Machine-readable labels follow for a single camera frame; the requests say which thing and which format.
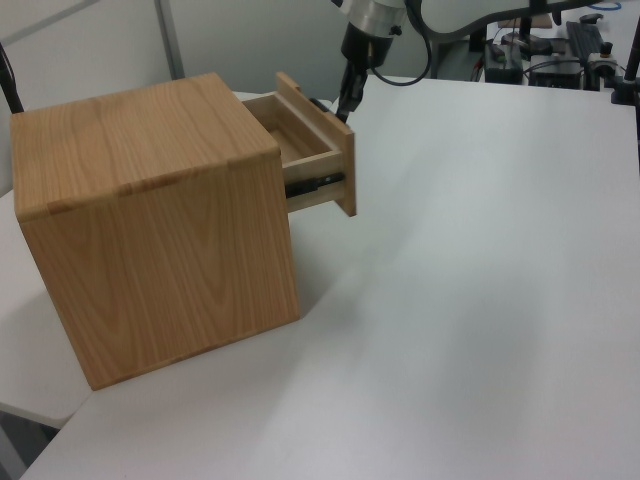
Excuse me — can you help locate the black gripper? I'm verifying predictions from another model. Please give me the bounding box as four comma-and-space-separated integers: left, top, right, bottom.
335, 22, 394, 124

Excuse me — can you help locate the light wooden drawer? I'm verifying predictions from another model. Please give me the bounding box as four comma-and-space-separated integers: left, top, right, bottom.
241, 71, 358, 219

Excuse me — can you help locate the black electronics box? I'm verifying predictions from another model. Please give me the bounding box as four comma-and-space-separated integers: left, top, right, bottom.
528, 53, 587, 91

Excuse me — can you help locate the light wooden cabinet box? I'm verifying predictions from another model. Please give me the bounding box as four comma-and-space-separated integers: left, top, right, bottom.
10, 72, 302, 392

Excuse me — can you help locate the black computer keyboard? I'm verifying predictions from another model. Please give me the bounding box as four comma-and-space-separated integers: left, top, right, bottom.
565, 20, 604, 58

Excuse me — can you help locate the grey emergency stop button box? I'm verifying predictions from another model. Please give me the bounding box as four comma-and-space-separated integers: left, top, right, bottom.
586, 41, 618, 77

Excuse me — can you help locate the black clamp stand pole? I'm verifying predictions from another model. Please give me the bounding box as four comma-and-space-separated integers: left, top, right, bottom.
608, 35, 640, 107

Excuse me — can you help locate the black metal drawer slide rail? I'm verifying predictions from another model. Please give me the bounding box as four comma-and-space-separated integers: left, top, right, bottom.
285, 171, 347, 198

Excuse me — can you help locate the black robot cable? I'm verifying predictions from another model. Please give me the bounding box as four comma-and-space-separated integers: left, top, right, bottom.
368, 0, 434, 86

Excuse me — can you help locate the black device with red cables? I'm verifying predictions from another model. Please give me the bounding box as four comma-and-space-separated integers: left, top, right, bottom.
481, 34, 527, 84

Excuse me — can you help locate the thin black camera pole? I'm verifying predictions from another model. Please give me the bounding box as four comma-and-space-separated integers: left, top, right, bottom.
0, 42, 26, 116

